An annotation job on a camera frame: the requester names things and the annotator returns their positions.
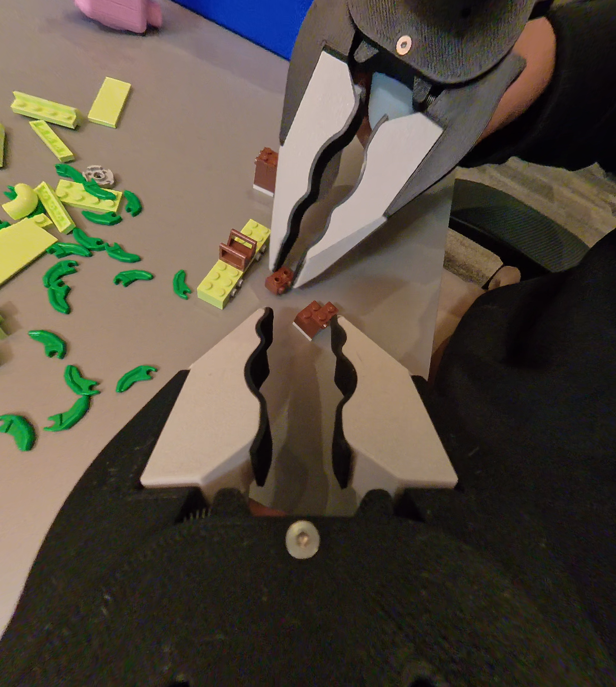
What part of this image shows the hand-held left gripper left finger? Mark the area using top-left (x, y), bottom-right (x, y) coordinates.
top-left (140, 307), bottom-right (276, 508)

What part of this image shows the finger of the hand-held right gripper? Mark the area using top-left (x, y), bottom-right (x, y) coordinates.
top-left (269, 51), bottom-right (369, 274)
top-left (293, 114), bottom-right (446, 289)

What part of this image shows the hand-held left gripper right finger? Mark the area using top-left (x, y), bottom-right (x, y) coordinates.
top-left (330, 316), bottom-right (459, 511)

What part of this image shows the yellow and brown lego assembly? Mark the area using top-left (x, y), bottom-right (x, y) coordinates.
top-left (197, 218), bottom-right (272, 311)

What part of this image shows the person's right forearm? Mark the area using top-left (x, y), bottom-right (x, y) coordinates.
top-left (464, 0), bottom-right (616, 180)

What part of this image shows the person's right hand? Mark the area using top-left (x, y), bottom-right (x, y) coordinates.
top-left (488, 21), bottom-right (557, 139)

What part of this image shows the blue labelled plastic bin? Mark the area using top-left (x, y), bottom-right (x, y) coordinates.
top-left (171, 0), bottom-right (316, 61)

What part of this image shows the black office chair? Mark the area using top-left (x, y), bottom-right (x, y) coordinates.
top-left (447, 179), bottom-right (592, 276)

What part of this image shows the person's black clothing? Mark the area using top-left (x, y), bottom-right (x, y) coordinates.
top-left (428, 204), bottom-right (616, 687)

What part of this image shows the pink toy planter figure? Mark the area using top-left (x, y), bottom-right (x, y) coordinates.
top-left (74, 0), bottom-right (164, 34)

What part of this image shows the pile of toy bricks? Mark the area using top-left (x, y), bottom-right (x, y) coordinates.
top-left (0, 77), bottom-right (190, 452)

